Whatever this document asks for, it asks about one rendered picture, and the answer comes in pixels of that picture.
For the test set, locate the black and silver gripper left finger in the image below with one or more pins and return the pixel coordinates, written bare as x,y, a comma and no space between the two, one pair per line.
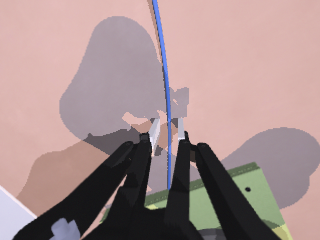
72,217

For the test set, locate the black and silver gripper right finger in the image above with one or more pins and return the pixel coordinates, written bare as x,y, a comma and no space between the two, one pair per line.
237,218

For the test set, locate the blue patch cable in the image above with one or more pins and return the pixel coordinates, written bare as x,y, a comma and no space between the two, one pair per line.
159,27

